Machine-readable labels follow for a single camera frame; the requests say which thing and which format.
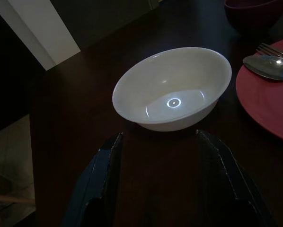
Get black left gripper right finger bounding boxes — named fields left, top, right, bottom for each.
left=195, top=129, right=278, bottom=227

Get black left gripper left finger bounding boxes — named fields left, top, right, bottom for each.
left=62, top=132, right=124, bottom=227

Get red round plate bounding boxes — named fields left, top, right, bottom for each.
left=235, top=36, right=283, bottom=144

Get white ceramic bowl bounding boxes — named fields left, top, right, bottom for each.
left=112, top=47, right=232, bottom=132

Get silver metal spoon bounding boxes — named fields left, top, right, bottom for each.
left=242, top=54, right=283, bottom=81

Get silver metal fork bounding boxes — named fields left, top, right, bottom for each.
left=256, top=42, right=283, bottom=60

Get white pillar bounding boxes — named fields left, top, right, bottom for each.
left=0, top=0, right=81, bottom=71

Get dark maroon bowl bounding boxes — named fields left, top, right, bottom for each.
left=224, top=0, right=283, bottom=35

